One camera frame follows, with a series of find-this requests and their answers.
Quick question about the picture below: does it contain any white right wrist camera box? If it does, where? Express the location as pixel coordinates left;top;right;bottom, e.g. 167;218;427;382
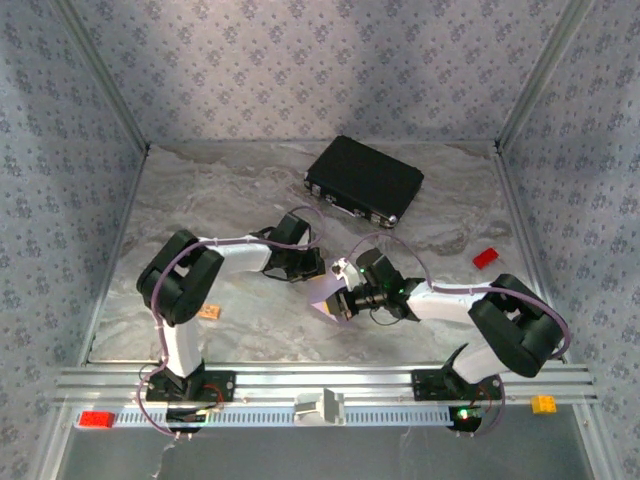
331;256;360;283

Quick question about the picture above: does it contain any aluminium frame leg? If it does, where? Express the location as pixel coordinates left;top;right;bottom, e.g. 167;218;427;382
37;405;84;480
572;404;614;480

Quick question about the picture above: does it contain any black hard case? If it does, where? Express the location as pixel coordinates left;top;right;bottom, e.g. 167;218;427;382
303;134;426;230

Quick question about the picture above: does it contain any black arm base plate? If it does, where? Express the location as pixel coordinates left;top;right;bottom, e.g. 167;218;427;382
144;370;237;404
410;368;504;402

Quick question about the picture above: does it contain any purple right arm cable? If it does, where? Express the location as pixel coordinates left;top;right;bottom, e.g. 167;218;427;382
349;232;572;440

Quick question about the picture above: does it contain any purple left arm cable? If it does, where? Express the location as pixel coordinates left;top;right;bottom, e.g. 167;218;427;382
137;205;327;442

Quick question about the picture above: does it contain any large red toy brick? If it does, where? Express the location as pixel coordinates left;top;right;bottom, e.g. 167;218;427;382
78;410;117;430

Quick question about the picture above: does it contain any purple paper sheet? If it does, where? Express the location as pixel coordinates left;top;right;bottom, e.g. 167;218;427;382
307;272;362;330

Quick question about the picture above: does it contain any aluminium mounting rail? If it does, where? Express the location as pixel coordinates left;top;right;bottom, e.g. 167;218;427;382
54;363;599;407

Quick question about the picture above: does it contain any grey metal bracket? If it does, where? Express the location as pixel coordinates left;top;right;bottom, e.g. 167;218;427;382
293;387;347;426

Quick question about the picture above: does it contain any white slotted cable duct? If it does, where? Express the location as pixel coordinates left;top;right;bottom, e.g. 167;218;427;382
74;405;481;429

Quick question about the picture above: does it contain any small red toy brick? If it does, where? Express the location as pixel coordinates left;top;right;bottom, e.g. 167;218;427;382
472;247;501;271

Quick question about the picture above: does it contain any aluminium frame post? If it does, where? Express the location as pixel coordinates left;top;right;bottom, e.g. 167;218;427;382
494;0;609;151
48;0;152;151

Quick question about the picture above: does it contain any black controller board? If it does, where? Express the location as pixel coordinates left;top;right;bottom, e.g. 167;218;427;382
447;405;484;434
164;407;209;434

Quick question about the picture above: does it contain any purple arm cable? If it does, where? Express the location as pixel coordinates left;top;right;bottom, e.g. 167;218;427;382
349;232;572;440
137;205;327;442

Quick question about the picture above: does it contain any aluminium table side rail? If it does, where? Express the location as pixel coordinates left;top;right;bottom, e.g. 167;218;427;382
492;142;574;365
77;147;151;366

